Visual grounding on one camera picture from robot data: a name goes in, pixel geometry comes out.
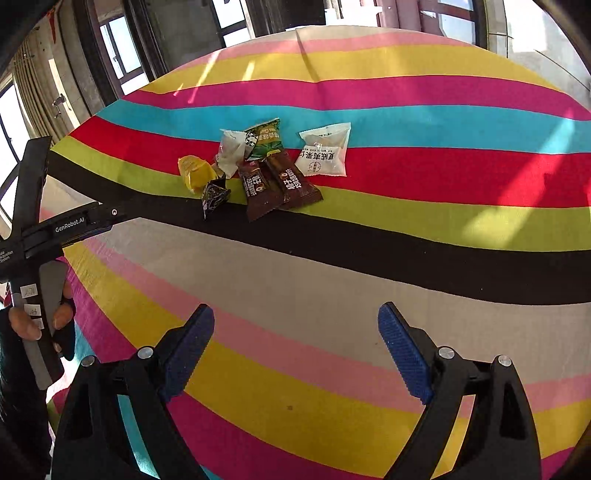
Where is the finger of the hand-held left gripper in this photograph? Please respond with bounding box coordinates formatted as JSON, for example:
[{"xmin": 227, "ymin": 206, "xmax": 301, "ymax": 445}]
[
  {"xmin": 95, "ymin": 202, "xmax": 145, "ymax": 230},
  {"xmin": 11, "ymin": 136, "xmax": 52, "ymax": 237}
]

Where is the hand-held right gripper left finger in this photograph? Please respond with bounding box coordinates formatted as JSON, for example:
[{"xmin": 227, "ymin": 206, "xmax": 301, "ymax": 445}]
[{"xmin": 51, "ymin": 303, "xmax": 216, "ymax": 480}]

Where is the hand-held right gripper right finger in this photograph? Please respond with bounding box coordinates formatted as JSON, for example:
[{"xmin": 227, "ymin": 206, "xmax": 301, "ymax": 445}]
[{"xmin": 377, "ymin": 301, "xmax": 542, "ymax": 480}]

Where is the small yellow cake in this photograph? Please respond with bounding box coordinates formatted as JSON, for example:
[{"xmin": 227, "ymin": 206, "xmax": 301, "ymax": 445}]
[{"xmin": 178, "ymin": 155, "xmax": 221, "ymax": 195}]

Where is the dark candy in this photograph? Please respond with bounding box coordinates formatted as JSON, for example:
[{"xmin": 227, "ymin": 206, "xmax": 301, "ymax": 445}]
[{"xmin": 200, "ymin": 178, "xmax": 232, "ymax": 222}]

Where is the brown snack packet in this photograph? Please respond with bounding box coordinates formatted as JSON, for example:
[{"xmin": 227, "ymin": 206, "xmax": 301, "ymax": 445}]
[
  {"xmin": 265, "ymin": 148, "xmax": 324, "ymax": 211},
  {"xmin": 237, "ymin": 159, "xmax": 284, "ymax": 223}
]

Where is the dark green snack packet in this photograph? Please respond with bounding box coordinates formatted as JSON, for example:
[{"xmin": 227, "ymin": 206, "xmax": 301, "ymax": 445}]
[{"xmin": 244, "ymin": 117, "xmax": 283, "ymax": 161}]

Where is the white red label snack packet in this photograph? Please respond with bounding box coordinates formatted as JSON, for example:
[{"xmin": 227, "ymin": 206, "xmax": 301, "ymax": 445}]
[{"xmin": 295, "ymin": 122, "xmax": 352, "ymax": 177}]

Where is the person's left forearm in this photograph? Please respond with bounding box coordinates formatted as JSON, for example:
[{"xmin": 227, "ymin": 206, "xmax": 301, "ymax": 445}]
[{"xmin": 0, "ymin": 305, "xmax": 52, "ymax": 480}]

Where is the person's left hand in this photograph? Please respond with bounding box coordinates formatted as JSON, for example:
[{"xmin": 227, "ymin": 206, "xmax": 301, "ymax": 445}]
[{"xmin": 8, "ymin": 281, "xmax": 77, "ymax": 362}]

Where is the striped tablecloth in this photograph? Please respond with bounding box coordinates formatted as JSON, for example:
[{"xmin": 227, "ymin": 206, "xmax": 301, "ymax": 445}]
[{"xmin": 39, "ymin": 25, "xmax": 591, "ymax": 480}]

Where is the beige curtain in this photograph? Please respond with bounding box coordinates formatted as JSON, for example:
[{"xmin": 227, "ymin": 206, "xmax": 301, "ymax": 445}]
[{"xmin": 9, "ymin": 30, "xmax": 62, "ymax": 153}]

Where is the window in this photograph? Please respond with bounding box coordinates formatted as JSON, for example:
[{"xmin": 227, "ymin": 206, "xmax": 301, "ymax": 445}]
[{"xmin": 99, "ymin": 15, "xmax": 145, "ymax": 83}]

